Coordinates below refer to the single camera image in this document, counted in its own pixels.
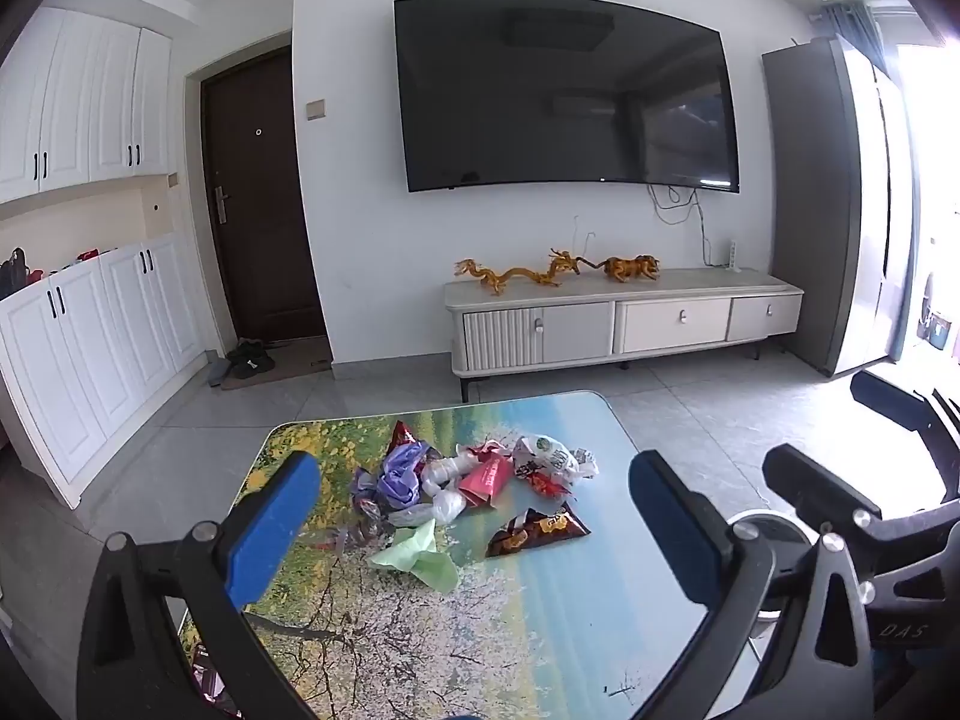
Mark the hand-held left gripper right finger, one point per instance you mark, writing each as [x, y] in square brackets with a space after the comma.
[667, 517]

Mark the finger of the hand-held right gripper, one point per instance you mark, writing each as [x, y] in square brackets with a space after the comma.
[892, 394]
[802, 480]

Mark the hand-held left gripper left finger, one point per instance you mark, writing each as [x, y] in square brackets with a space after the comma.
[274, 525]

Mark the white bin with black liner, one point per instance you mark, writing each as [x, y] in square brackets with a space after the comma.
[757, 527]

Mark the small dark wrapper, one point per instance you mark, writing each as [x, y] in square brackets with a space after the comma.
[367, 504]

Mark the brown chip packet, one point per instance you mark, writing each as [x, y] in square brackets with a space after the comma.
[532, 529]

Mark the white printed plastic bag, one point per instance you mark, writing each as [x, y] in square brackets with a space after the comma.
[547, 454]

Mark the purple plastic bag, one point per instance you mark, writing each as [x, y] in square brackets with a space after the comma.
[401, 476]

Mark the green plastic bag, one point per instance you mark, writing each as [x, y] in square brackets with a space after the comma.
[420, 551]

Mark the red snack wrapper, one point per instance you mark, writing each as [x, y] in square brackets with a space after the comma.
[401, 436]

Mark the clear plastic bag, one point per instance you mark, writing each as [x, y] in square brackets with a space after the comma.
[450, 506]

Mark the clear plastic cups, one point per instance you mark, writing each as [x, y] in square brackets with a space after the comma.
[446, 471]

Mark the pink paper box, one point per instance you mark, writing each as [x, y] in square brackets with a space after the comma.
[487, 478]

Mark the brown doormat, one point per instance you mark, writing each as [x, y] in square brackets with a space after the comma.
[300, 364]

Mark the pair of dark shoes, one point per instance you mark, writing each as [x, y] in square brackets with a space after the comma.
[251, 360]

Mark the landscape printed table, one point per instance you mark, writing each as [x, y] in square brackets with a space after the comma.
[525, 615]

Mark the white low television cabinet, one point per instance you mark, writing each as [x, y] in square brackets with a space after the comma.
[675, 319]

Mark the tall grey refrigerator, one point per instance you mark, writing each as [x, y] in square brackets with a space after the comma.
[832, 202]

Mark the white power strip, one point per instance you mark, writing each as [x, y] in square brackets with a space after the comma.
[733, 256]

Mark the white base cabinet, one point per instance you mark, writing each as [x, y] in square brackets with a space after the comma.
[97, 360]

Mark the golden tiger figurine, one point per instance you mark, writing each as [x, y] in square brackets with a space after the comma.
[630, 268]

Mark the golden dragon figurine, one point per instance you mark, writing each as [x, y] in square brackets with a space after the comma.
[517, 276]

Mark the dark brown entrance door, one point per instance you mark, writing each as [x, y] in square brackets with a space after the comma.
[262, 202]

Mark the dark bag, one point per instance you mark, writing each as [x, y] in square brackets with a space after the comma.
[13, 274]

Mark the blue grey curtain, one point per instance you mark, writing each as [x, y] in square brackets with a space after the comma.
[859, 30]

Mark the beige wall switch panel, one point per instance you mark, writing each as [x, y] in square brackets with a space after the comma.
[316, 110]

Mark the large black wall television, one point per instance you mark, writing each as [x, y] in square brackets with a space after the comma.
[562, 90]

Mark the white wall cabinet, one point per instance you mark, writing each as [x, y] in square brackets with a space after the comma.
[82, 105]

